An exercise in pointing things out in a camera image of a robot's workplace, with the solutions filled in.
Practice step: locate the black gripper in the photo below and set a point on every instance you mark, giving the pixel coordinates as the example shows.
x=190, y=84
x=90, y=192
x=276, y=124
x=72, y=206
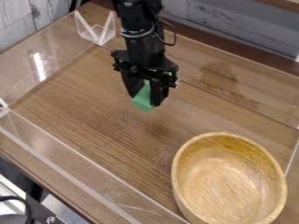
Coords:
x=143, y=62

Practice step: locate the green rectangular block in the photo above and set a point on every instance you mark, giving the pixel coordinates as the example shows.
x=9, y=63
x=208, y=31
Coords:
x=142, y=100

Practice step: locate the clear acrylic enclosure wall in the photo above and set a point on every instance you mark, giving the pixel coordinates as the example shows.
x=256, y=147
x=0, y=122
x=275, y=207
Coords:
x=88, y=188

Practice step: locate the clear acrylic corner bracket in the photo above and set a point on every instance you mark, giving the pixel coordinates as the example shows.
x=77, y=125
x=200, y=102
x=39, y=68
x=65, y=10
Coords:
x=98, y=34

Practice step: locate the brown wooden bowl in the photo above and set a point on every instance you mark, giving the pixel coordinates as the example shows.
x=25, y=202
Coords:
x=227, y=181

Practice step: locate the black metal table bracket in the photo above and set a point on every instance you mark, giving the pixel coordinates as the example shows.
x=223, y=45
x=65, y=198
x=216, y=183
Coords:
x=41, y=214

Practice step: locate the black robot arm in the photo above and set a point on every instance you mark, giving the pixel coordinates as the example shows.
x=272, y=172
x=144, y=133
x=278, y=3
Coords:
x=139, y=18

